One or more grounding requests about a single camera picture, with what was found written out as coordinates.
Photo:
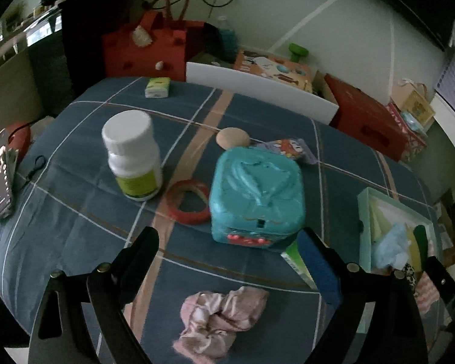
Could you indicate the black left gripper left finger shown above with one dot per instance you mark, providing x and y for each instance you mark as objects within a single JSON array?
[{"x": 60, "y": 333}]

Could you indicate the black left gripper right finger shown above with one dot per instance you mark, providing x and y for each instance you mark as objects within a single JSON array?
[{"x": 395, "y": 333}]

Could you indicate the pink white fuzzy cloth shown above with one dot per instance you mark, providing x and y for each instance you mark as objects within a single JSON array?
[{"x": 426, "y": 294}]

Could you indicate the yellow green scrub sponge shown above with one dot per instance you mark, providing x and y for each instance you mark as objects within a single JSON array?
[{"x": 418, "y": 246}]

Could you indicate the light blue cloth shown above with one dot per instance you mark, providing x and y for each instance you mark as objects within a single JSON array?
[{"x": 392, "y": 250}]

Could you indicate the yellow green cloth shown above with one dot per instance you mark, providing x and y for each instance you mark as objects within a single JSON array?
[{"x": 379, "y": 224}]

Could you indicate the green tissue pack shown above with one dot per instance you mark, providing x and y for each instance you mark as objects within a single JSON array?
[
  {"x": 157, "y": 88},
  {"x": 292, "y": 257}
]

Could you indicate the pink beige cloth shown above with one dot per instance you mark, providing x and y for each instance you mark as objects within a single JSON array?
[{"x": 212, "y": 321}]

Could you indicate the purple snack packet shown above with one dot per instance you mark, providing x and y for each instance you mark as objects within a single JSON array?
[{"x": 294, "y": 149}]

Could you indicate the leopard print scrunchie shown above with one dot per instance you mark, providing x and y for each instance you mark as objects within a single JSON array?
[{"x": 410, "y": 276}]

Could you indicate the shallow teal cardboard tray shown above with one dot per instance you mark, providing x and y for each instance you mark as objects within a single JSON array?
[{"x": 397, "y": 213}]

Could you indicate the patterned gift box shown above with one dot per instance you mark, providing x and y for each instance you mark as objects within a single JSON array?
[{"x": 414, "y": 143}]

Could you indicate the white curved desk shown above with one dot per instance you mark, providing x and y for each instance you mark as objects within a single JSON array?
[{"x": 445, "y": 120}]

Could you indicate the white green pill bottle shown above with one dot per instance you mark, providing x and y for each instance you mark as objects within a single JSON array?
[{"x": 133, "y": 154}]

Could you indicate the teal square toy box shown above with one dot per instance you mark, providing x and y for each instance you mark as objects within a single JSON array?
[{"x": 256, "y": 199}]

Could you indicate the red cardboard box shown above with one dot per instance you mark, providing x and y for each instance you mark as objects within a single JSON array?
[{"x": 365, "y": 119}]

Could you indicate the beige gift bag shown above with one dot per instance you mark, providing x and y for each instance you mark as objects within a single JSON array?
[{"x": 412, "y": 97}]

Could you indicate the blue plaid table cloth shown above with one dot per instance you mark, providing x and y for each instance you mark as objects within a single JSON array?
[{"x": 71, "y": 215}]

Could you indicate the white foam board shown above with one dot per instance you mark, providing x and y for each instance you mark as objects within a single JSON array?
[{"x": 257, "y": 87}]

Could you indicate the beige makeup sponge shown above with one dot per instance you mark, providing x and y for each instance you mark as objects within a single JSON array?
[{"x": 230, "y": 137}]

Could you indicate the orange toy box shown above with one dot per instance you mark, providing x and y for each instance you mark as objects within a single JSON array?
[{"x": 274, "y": 68}]

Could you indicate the red handbag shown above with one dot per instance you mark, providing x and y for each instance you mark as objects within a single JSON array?
[{"x": 157, "y": 44}]

